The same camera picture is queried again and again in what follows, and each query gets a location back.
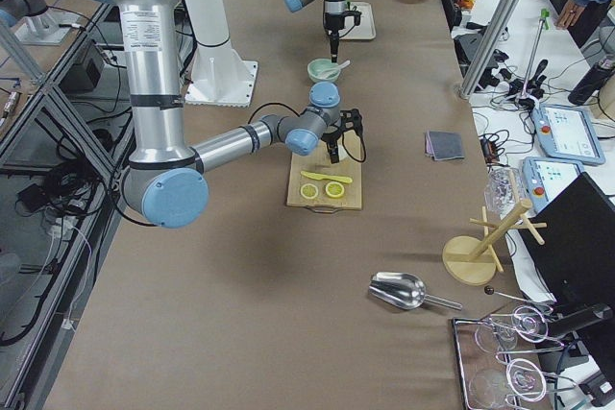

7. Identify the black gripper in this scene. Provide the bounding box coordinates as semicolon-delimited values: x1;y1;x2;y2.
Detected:
323;0;361;63
321;109;363;164

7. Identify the white ceramic spoon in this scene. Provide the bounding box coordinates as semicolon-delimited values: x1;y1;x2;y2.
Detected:
318;60;351;79

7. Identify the green ceramic bowl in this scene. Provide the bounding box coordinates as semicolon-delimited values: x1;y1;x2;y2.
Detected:
307;59;341;83

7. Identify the person's hand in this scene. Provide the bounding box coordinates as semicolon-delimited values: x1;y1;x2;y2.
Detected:
555;0;585;29

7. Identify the beige rabbit tray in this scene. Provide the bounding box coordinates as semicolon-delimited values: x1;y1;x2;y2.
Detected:
328;1;378;41

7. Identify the yellow plastic knife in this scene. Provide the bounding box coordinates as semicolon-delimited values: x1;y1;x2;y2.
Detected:
300;170;353;184

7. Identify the wooden cutting board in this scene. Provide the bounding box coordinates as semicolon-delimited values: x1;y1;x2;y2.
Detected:
285;134;363;211

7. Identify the lemon slice far side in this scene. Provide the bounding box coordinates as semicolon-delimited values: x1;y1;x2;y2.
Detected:
300;183;319;200

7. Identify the folded grey cloth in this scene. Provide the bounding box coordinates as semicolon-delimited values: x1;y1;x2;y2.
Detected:
425;131;465;160

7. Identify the metal scoop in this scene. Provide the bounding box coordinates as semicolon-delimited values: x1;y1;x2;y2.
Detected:
368;272;463;311

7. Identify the clear plastic cup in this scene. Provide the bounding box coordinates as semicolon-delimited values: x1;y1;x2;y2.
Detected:
484;167;519;215

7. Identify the wooden mug tree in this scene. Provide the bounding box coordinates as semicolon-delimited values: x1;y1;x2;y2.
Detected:
442;179;547;286

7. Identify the teach pendant lower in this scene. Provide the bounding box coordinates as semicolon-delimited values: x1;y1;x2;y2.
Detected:
522;157;584;213

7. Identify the teach pendant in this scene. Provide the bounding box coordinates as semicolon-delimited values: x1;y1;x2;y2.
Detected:
531;104;605;165
522;157;584;213

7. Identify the teach pendant upper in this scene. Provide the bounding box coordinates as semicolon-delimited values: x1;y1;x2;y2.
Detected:
531;104;605;165

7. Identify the metal glass rack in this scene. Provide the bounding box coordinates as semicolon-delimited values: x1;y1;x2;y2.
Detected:
452;285;588;409

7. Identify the black monitor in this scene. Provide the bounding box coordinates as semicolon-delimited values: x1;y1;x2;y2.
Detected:
520;173;614;307

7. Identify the lemon slice near handle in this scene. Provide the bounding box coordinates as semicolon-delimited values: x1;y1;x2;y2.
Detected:
325;181;345;199

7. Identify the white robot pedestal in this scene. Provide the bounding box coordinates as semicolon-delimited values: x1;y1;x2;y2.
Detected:
184;0;258;108

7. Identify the aluminium frame post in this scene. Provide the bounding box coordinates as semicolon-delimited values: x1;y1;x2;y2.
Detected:
458;0;519;100

